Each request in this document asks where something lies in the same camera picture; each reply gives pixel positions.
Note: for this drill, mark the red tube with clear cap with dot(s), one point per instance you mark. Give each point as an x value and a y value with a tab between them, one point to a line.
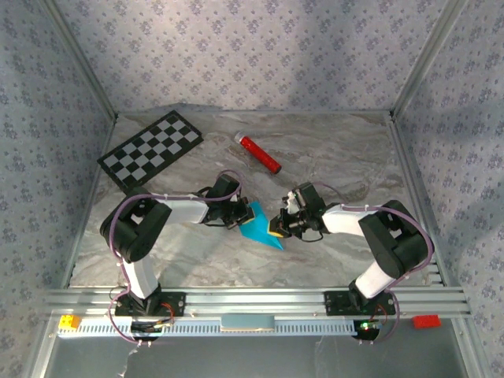
258	153

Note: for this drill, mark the yellow toy brick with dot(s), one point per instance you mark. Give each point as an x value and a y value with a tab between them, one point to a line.
69	322

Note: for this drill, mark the red toy brick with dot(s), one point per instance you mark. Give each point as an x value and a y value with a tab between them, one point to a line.
426	321

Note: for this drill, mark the blue square paper sheet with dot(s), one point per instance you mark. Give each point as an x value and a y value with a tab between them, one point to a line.
256	228

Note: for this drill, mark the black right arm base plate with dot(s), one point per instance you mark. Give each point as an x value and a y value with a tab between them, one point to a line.
334	303

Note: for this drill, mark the aluminium mounting rail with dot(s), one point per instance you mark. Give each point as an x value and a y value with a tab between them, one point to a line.
256	301

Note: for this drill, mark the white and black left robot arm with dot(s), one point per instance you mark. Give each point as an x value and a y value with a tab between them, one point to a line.
136	232

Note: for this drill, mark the aluminium table side rail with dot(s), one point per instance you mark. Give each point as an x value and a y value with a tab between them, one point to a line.
415	197
91	197

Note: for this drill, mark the black circuit board with light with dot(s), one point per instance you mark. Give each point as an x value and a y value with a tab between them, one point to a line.
366	328

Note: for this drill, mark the aluminium frame post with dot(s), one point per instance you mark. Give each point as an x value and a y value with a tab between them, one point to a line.
425	59
82	59

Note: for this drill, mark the black and white checkerboard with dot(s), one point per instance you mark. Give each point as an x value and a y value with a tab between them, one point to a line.
151	151

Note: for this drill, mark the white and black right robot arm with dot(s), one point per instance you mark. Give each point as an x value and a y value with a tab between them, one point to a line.
390	236

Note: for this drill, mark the aluminium table rear rail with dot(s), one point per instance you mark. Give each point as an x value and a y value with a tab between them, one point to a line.
275	113

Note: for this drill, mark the grey metal shelf sheet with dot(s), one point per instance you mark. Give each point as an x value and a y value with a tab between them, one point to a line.
256	358

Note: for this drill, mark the grey rectangular block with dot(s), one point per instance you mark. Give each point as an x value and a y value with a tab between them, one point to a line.
247	323

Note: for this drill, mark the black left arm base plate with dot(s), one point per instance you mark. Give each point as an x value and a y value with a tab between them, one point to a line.
177	305

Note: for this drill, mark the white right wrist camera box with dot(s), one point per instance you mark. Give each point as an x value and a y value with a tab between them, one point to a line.
293	201

